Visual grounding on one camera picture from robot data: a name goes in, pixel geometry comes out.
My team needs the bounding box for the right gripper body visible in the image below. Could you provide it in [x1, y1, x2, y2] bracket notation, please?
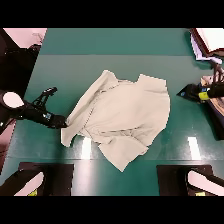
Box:
[176, 83, 210, 103]

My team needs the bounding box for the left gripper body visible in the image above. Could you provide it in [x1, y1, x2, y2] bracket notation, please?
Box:
[48, 113, 70, 130]

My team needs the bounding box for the white shirt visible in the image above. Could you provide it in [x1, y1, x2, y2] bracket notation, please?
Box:
[60, 69, 172, 173]

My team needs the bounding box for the dark navy garment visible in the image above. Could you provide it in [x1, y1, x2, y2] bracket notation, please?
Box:
[202, 98, 224, 141]

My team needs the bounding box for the lavender garment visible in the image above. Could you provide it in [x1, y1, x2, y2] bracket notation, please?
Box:
[190, 33, 224, 65]

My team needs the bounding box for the white garment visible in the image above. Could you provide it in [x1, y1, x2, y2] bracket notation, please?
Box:
[195, 27, 224, 56]

